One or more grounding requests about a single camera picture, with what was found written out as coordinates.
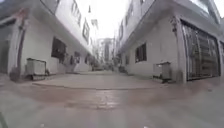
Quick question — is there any distant tall building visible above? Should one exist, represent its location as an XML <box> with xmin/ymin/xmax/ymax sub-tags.
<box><xmin>97</xmin><ymin>37</ymin><xmax>116</xmax><ymax>65</ymax></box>

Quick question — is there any grey and reddish paved road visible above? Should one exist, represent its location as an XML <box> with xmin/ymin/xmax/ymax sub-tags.
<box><xmin>0</xmin><ymin>69</ymin><xmax>224</xmax><ymax>128</ymax></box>

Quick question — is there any grey building with glass gate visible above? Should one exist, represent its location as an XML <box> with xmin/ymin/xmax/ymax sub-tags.
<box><xmin>114</xmin><ymin>0</ymin><xmax>224</xmax><ymax>84</ymax></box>

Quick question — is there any white box unit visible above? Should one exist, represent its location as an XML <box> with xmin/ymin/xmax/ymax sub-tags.
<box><xmin>152</xmin><ymin>61</ymin><xmax>173</xmax><ymax>81</ymax></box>
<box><xmin>25</xmin><ymin>57</ymin><xmax>48</xmax><ymax>77</ymax></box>

